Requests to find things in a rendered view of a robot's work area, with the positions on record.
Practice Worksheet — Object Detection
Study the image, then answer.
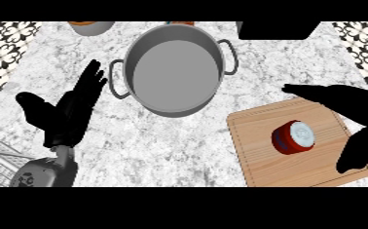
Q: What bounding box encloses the orange and teal object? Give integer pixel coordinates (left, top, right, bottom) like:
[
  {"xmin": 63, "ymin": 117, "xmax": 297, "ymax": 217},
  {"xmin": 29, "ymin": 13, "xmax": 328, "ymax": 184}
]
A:
[{"xmin": 165, "ymin": 20, "xmax": 196, "ymax": 26}]

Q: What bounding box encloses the black appliance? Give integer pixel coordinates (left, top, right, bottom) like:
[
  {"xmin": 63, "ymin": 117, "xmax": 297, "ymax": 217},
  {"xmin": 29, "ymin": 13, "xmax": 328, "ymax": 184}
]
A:
[{"xmin": 236, "ymin": 20, "xmax": 322, "ymax": 41}]

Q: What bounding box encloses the grey metal pot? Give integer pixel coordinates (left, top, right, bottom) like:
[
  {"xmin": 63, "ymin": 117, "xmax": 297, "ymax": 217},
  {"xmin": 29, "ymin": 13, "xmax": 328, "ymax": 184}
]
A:
[{"xmin": 108, "ymin": 23, "xmax": 239, "ymax": 119}]

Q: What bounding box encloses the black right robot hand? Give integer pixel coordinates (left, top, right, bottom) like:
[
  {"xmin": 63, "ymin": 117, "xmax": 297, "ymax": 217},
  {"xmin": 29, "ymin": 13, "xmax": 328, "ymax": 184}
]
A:
[{"xmin": 280, "ymin": 83, "xmax": 368, "ymax": 175}]

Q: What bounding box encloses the wooden cutting board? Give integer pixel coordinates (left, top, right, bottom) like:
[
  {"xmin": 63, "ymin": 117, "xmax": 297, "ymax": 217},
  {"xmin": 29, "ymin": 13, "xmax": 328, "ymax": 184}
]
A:
[{"xmin": 226, "ymin": 96, "xmax": 368, "ymax": 188}]

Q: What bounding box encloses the red can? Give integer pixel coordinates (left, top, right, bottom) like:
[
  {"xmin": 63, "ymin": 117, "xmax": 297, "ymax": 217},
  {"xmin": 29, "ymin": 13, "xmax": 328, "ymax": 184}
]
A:
[{"xmin": 270, "ymin": 120, "xmax": 317, "ymax": 156}]

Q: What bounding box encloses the grey bowl with orange rim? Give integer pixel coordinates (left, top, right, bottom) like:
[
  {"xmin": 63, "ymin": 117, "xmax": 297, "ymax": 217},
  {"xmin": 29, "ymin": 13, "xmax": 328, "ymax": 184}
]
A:
[{"xmin": 66, "ymin": 20, "xmax": 116, "ymax": 38}]

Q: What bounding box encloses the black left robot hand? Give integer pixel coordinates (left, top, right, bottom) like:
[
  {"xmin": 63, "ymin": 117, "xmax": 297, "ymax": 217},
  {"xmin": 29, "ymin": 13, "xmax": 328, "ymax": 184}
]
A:
[{"xmin": 14, "ymin": 58, "xmax": 109, "ymax": 149}]

